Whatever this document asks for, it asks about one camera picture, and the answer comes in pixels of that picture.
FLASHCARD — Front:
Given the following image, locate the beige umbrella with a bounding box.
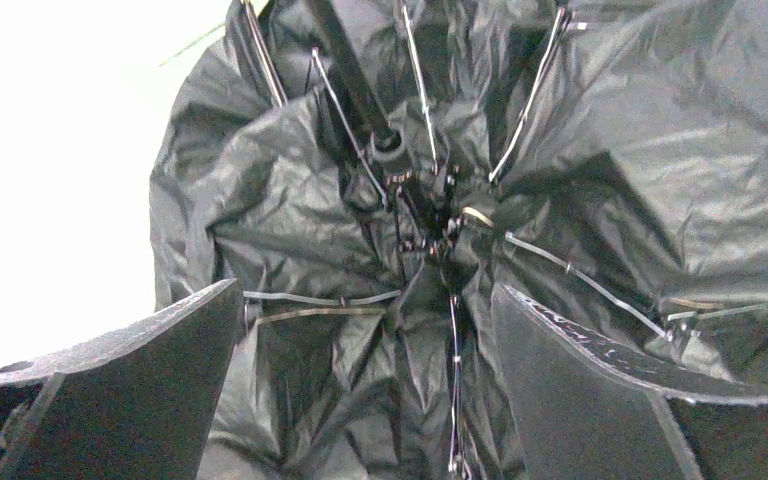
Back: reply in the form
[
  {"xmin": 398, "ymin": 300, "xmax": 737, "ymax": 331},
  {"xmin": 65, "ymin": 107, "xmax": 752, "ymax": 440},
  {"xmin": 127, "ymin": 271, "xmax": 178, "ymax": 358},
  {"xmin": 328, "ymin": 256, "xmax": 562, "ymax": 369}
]
[{"xmin": 149, "ymin": 1, "xmax": 768, "ymax": 479}]

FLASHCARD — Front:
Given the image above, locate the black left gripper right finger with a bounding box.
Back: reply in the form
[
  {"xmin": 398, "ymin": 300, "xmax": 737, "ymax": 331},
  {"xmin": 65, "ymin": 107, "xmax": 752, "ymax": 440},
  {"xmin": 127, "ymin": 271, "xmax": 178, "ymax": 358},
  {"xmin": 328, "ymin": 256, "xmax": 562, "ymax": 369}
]
[{"xmin": 491, "ymin": 284, "xmax": 768, "ymax": 479}]

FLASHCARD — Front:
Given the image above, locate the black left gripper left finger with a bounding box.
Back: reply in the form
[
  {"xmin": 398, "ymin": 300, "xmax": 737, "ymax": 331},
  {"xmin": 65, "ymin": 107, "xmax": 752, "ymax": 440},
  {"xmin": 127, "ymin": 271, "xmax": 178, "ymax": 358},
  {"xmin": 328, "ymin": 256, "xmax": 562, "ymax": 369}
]
[{"xmin": 0, "ymin": 279, "xmax": 242, "ymax": 479}]

